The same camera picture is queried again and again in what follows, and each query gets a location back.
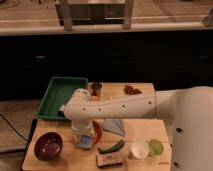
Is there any metal stand frame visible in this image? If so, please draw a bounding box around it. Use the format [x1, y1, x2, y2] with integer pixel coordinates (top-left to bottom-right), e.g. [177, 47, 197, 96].
[54, 0, 134, 31]

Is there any white dish brush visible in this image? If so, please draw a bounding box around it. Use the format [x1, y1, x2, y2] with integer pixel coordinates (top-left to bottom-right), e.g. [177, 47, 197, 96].
[59, 105, 66, 116]

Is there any green plastic tray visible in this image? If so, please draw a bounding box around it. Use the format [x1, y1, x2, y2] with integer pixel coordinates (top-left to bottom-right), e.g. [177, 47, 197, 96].
[37, 77, 88, 121]

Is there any white cup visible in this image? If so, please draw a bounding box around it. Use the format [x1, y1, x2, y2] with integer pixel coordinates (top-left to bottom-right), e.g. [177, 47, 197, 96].
[130, 140, 149, 159]

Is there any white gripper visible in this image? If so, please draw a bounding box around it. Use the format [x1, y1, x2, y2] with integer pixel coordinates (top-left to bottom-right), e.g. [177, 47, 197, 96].
[71, 120, 94, 142]

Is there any grey folded cloth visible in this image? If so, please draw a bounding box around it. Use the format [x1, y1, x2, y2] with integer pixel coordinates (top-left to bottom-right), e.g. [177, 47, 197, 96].
[103, 119, 125, 136]

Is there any green pepper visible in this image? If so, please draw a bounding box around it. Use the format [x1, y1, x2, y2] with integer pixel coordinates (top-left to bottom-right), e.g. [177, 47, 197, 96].
[98, 140, 125, 154]

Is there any green cup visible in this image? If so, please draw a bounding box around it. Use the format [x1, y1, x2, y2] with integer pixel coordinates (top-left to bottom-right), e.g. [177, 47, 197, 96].
[148, 139, 164, 157]

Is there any dark purple bowl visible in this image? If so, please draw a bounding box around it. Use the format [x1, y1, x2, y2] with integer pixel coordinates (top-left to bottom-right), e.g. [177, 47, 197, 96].
[34, 132, 63, 161]

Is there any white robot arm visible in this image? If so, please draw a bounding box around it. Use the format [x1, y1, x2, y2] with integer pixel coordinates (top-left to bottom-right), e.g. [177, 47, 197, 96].
[62, 86, 213, 171]

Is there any blue sponge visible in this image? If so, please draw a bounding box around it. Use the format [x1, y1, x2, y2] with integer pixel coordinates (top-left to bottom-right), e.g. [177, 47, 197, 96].
[78, 135, 93, 149]

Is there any black cable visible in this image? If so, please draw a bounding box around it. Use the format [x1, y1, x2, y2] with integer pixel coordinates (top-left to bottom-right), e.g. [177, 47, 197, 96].
[0, 113, 30, 143]

